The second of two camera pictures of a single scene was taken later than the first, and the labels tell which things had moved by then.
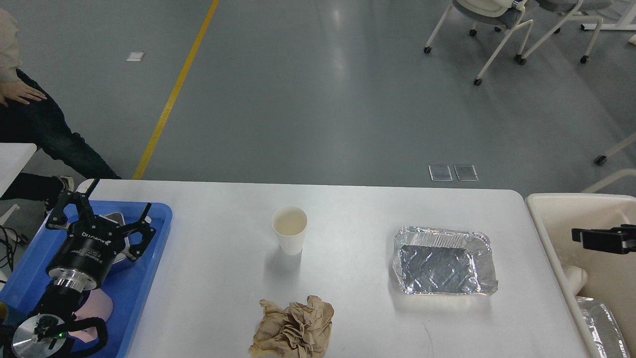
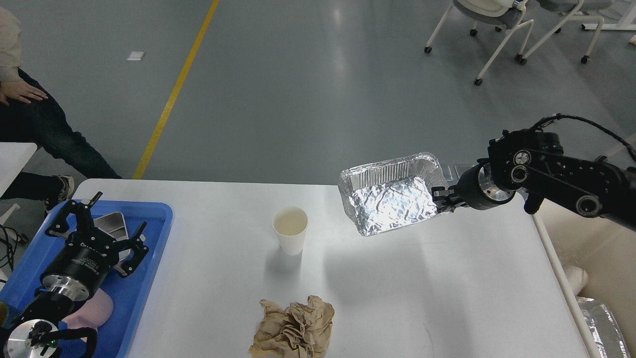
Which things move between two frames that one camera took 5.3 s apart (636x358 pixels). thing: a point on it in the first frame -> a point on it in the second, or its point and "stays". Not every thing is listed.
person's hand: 19,91 stays
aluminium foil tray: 433,261 -> 382,195
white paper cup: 289,223 stays
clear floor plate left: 440,173 stays
